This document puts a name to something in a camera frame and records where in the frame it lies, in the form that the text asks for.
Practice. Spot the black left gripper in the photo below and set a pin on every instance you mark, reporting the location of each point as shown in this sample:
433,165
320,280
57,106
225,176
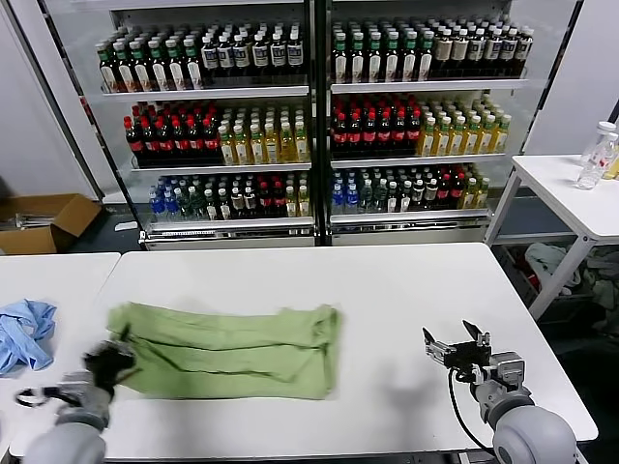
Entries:
109,362

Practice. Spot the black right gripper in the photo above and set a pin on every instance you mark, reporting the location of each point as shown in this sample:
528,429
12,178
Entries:
466,357

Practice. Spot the light green polo shirt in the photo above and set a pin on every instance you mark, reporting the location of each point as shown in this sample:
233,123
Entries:
232,357

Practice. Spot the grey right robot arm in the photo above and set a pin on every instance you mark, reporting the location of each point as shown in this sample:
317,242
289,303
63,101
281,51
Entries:
532,430

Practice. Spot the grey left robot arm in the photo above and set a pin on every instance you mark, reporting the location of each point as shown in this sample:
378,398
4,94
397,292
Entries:
63,435

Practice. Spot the grey green clothes pile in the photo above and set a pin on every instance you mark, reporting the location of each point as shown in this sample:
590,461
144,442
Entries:
602,285

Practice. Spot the light blue crumpled garment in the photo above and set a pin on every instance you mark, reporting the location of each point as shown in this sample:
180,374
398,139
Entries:
29,328

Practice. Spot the small white floor object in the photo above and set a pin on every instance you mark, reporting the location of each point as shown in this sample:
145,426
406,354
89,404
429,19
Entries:
126,225

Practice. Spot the drinks display cabinet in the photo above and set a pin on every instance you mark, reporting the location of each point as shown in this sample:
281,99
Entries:
227,239
411,236

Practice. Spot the white crumpled garment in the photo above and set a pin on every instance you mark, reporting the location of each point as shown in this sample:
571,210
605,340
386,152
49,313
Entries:
546,258

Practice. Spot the open brown cardboard box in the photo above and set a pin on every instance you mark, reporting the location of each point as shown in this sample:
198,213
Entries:
38,238

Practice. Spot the small blue water bottle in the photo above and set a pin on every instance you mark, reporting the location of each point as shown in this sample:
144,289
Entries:
156,206
351,201
169,204
337,202

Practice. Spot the small clear green bottle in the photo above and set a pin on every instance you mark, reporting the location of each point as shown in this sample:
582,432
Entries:
184,206
197,206
366,199
381,198

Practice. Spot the small yellow juice bottle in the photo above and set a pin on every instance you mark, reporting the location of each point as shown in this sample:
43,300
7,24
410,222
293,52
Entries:
484,194
290,204
471,194
303,203

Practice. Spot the small cola bottle red cap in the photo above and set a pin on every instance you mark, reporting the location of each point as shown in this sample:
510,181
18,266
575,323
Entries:
277,202
264,202
459,191
445,192

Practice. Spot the silver metal rails bundle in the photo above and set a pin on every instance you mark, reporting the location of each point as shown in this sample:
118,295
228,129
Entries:
29,219

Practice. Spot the small dark bottle beige label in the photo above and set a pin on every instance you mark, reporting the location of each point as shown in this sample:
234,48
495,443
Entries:
237,202
418,194
432,194
250,202

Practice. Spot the small dark bottle white cap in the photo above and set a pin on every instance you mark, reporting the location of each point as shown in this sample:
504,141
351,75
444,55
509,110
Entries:
211,207
393,198
406,197
224,206

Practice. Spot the white side table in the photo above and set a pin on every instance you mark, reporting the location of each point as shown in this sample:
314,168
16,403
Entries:
561,198

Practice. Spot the yellow juice bottle green label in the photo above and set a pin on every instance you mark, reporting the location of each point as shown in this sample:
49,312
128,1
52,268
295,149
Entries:
428,141
472,139
241,148
443,141
226,149
487,139
457,140
256,148
302,146
287,147
272,147
503,138

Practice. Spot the clear water bottle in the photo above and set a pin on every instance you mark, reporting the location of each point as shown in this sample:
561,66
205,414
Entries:
591,171

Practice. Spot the open glass cabinet door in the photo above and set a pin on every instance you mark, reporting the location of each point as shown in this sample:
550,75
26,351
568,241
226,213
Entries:
79,121
539,72

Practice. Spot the yellow drink bottle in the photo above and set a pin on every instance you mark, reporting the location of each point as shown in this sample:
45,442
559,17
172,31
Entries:
613,169

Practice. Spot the tall clear bottle white cap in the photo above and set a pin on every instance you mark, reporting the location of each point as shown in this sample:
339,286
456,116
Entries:
599,145

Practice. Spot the dark tea bottle green cap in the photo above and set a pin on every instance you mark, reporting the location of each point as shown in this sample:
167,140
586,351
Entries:
340,64
142,75
160,74
374,64
427,62
358,64
392,63
410,62
194,72
109,76
126,75
177,73

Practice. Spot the dark drink bottle blue label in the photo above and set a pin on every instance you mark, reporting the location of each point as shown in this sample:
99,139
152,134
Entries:
226,58
259,56
493,49
210,59
478,49
277,55
524,47
294,54
242,57
510,48

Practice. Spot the dark drink bottle beige label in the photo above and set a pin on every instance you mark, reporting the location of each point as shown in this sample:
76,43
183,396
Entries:
460,51
443,52

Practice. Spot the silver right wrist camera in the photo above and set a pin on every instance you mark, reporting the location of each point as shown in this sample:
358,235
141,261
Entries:
509,369

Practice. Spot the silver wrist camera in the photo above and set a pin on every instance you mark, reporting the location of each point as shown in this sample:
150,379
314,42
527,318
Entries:
509,369
75,386

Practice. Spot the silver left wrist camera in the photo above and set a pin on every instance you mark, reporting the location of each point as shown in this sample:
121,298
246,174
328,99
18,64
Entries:
75,386

